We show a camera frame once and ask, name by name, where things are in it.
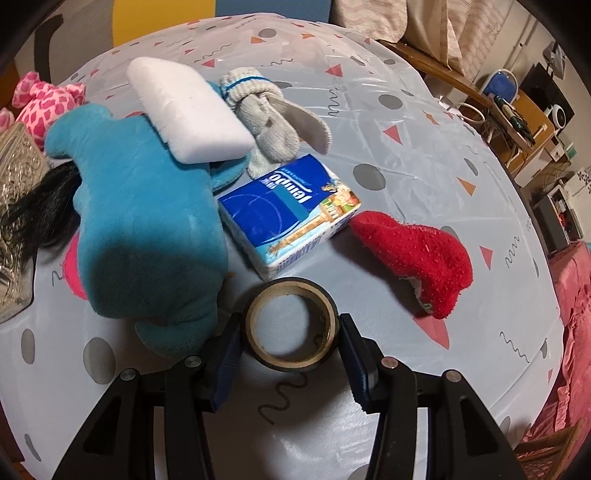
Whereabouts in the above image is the deep pink cloth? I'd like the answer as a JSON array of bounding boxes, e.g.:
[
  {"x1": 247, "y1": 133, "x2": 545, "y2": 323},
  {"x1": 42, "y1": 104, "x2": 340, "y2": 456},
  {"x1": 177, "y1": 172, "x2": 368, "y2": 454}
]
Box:
[{"x1": 63, "y1": 240, "x2": 90, "y2": 301}]

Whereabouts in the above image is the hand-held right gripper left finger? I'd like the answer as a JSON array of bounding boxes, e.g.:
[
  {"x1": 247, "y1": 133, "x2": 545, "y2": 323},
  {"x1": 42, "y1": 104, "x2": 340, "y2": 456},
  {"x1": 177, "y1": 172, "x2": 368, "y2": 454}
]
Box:
[{"x1": 53, "y1": 314, "x2": 245, "y2": 480}]

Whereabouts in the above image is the black tape roll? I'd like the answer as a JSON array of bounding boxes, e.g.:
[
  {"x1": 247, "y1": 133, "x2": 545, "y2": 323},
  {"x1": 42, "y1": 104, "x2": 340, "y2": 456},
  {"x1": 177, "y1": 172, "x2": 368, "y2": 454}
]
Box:
[{"x1": 245, "y1": 278, "x2": 341, "y2": 370}]

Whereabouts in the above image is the blue tissue packet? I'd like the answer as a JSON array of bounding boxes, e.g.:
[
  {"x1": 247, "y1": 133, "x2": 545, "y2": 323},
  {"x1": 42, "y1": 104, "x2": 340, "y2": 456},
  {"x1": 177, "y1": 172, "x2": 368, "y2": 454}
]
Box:
[{"x1": 217, "y1": 154, "x2": 362, "y2": 281}]

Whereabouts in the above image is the pale pink patterned curtain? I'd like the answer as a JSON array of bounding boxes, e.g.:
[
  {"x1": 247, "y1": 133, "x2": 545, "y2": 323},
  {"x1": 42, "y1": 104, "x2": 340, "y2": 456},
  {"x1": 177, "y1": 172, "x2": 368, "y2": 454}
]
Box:
[{"x1": 332, "y1": 0, "x2": 499, "y2": 75}]

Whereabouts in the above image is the wooden chair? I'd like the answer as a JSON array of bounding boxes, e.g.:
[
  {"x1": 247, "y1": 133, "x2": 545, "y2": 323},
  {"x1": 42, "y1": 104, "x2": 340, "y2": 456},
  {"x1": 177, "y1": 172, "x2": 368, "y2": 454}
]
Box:
[{"x1": 515, "y1": 425, "x2": 583, "y2": 480}]

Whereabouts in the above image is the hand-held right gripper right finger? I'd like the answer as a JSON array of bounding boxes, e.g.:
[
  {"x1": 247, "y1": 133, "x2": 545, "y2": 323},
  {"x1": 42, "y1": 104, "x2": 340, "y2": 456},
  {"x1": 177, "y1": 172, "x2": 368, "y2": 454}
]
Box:
[{"x1": 339, "y1": 314, "x2": 527, "y2": 480}]

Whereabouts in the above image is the black hair wig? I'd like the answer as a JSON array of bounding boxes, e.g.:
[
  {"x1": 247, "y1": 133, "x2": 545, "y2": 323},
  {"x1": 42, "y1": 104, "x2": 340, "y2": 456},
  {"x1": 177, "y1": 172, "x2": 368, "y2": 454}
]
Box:
[{"x1": 0, "y1": 164, "x2": 84, "y2": 259}]

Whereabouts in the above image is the pink bedsheet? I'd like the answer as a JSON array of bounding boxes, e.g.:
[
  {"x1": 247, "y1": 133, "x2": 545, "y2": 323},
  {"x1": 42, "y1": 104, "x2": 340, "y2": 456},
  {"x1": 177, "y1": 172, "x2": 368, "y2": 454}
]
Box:
[{"x1": 526, "y1": 240, "x2": 591, "y2": 462}]

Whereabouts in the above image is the grey knotted sock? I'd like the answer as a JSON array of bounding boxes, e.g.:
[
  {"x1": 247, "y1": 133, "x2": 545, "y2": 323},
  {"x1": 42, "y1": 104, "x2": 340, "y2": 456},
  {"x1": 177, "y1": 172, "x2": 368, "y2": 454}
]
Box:
[{"x1": 219, "y1": 67, "x2": 332, "y2": 180}]

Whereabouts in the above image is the silver ornate tissue box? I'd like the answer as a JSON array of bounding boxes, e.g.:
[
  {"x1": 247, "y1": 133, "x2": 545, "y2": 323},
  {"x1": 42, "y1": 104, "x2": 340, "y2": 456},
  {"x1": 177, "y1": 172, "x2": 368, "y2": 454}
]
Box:
[{"x1": 0, "y1": 122, "x2": 51, "y2": 324}]

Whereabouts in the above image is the wooden bench frame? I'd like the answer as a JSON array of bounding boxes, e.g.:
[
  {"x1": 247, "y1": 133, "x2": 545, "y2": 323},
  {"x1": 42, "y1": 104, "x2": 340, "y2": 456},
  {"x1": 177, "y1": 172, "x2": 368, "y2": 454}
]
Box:
[{"x1": 379, "y1": 39, "x2": 513, "y2": 121}]

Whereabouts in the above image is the pink spotted plush toy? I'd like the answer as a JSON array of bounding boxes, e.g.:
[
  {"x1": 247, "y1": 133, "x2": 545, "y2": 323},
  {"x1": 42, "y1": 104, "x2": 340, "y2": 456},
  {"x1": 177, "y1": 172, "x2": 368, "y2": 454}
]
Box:
[{"x1": 0, "y1": 71, "x2": 87, "y2": 151}]

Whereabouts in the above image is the wooden desk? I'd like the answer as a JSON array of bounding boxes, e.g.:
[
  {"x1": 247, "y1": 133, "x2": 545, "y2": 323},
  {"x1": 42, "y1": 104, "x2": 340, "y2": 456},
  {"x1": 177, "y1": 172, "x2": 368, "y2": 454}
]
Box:
[{"x1": 489, "y1": 90, "x2": 555, "y2": 155}]

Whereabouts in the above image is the red fuzzy sock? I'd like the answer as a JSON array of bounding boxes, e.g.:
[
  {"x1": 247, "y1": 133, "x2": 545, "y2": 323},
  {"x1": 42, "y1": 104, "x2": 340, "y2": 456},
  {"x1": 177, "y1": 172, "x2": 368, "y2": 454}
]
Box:
[{"x1": 349, "y1": 211, "x2": 473, "y2": 320}]

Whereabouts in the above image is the blue plush toy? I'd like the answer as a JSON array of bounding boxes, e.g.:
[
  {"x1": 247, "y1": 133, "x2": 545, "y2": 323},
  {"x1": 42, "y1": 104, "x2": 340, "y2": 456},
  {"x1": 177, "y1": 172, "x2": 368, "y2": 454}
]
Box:
[{"x1": 45, "y1": 104, "x2": 247, "y2": 358}]

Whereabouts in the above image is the multicolour chair back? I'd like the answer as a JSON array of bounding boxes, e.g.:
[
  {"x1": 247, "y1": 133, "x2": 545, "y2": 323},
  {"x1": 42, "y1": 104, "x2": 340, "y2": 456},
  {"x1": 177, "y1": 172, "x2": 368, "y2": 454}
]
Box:
[{"x1": 111, "y1": 0, "x2": 333, "y2": 47}]

